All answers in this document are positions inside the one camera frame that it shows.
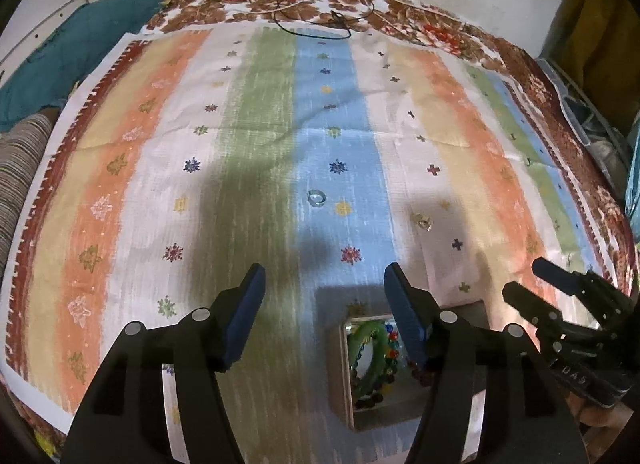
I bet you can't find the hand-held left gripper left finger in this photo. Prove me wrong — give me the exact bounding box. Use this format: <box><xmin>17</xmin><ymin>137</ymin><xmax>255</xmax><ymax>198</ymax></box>
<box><xmin>60</xmin><ymin>263</ymin><xmax>267</xmax><ymax>464</ymax></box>

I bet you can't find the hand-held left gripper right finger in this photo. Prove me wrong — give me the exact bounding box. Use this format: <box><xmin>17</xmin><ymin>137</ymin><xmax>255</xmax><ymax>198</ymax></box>
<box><xmin>382</xmin><ymin>262</ymin><xmax>588</xmax><ymax>464</ymax></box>

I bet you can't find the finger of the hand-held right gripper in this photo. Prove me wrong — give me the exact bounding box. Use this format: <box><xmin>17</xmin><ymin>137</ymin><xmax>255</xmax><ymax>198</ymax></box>
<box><xmin>531</xmin><ymin>257</ymin><xmax>635</xmax><ymax>329</ymax></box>
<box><xmin>502</xmin><ymin>281</ymin><xmax>573</xmax><ymax>347</ymax></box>

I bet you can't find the multicolour bead bracelet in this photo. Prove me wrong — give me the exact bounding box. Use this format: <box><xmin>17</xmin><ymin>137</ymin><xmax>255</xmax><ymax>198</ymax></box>
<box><xmin>352</xmin><ymin>326</ymin><xmax>403</xmax><ymax>410</ymax></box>

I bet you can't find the green bead bracelet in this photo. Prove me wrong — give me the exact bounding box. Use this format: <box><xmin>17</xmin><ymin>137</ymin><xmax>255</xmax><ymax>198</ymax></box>
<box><xmin>348</xmin><ymin>321</ymin><xmax>397</xmax><ymax>392</ymax></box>

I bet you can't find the red bead bracelet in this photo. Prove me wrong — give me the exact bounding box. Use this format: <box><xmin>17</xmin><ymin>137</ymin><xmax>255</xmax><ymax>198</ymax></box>
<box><xmin>406</xmin><ymin>358</ymin><xmax>437</xmax><ymax>387</ymax></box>

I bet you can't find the silver metal tin box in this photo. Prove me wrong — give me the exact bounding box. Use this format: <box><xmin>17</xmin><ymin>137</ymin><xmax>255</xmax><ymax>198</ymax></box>
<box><xmin>327</xmin><ymin>300</ymin><xmax>488</xmax><ymax>432</ymax></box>

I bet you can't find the person's right hand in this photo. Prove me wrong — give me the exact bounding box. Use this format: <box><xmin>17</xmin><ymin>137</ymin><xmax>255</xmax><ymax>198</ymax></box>
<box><xmin>570</xmin><ymin>391</ymin><xmax>633</xmax><ymax>445</ymax></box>

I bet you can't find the striped pastel cloth mat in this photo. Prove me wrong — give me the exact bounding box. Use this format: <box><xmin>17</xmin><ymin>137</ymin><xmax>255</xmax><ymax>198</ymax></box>
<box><xmin>0</xmin><ymin>26</ymin><xmax>633</xmax><ymax>464</ymax></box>

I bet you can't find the yellow hanging cloth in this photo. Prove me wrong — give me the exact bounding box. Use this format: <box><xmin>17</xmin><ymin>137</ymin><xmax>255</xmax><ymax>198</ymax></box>
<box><xmin>555</xmin><ymin>0</ymin><xmax>640</xmax><ymax>135</ymax></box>

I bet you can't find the striped bolster pillow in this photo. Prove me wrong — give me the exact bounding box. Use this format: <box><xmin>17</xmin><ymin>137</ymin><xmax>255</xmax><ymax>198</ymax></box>
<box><xmin>0</xmin><ymin>111</ymin><xmax>61</xmax><ymax>289</ymax></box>

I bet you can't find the teal cloth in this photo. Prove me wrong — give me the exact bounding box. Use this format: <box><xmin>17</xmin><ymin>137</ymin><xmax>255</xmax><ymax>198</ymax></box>
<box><xmin>0</xmin><ymin>0</ymin><xmax>166</xmax><ymax>132</ymax></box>

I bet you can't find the white bed headboard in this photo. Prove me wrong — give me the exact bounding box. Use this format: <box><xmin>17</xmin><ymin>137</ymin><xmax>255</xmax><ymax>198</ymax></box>
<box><xmin>0</xmin><ymin>0</ymin><xmax>101</xmax><ymax>74</ymax></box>

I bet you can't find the grey metal bed frame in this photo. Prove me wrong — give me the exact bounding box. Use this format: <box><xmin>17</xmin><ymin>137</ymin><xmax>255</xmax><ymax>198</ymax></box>
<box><xmin>537</xmin><ymin>58</ymin><xmax>640</xmax><ymax>179</ymax></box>

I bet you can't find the white cable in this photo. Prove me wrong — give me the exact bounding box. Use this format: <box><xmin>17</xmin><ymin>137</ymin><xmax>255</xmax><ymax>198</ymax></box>
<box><xmin>272</xmin><ymin>0</ymin><xmax>381</xmax><ymax>19</ymax></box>

